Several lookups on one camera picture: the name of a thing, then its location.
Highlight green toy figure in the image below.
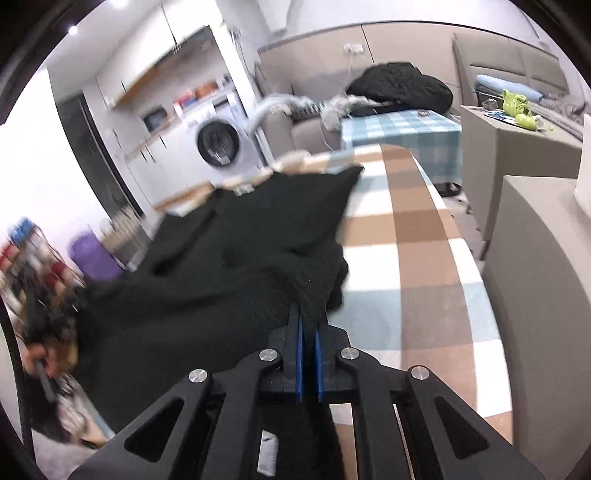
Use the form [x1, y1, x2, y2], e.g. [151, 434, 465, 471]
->
[502, 89, 539, 129]

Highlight brown blue checked tablecloth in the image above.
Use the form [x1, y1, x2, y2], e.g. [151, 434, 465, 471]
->
[152, 143, 514, 462]

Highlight black microwave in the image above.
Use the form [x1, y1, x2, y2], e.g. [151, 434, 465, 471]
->
[142, 107, 170, 133]

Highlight white washing machine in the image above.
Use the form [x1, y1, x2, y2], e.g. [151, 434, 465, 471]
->
[187, 95, 267, 179]

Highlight beige sofa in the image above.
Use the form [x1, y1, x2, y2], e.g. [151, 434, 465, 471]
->
[256, 107, 352, 163]
[452, 32, 571, 107]

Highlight blue white checked cloth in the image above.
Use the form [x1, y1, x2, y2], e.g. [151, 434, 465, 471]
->
[341, 111, 463, 186]

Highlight white base cabinets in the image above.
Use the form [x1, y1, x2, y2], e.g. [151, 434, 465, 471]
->
[122, 122, 206, 209]

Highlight light blue pillow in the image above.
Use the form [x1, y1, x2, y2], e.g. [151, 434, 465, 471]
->
[475, 74, 543, 103]

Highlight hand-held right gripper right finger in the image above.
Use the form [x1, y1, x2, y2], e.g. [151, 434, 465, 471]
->
[314, 318, 546, 480]

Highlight light grey garment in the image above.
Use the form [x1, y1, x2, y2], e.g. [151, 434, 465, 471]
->
[322, 93, 370, 131]

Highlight black knit sweater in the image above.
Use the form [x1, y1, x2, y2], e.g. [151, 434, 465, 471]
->
[71, 165, 365, 480]

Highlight grey bedding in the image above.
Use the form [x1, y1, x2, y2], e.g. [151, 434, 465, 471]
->
[536, 95, 591, 139]

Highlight person's left hand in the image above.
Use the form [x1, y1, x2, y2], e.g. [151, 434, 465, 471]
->
[23, 346, 75, 380]

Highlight white wall cabinets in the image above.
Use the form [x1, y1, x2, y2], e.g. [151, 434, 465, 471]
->
[95, 0, 219, 110]

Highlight cluttered storage rack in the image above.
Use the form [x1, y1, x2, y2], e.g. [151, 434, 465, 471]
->
[0, 217, 85, 326]

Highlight purple bin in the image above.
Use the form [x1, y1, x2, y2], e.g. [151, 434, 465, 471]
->
[69, 235, 124, 283]

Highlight grey blanket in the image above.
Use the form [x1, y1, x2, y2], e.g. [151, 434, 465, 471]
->
[248, 92, 303, 131]

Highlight black padded jacket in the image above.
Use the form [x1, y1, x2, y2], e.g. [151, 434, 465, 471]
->
[346, 62, 454, 116]

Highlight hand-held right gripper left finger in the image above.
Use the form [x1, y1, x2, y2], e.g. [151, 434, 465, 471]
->
[69, 302, 305, 480]

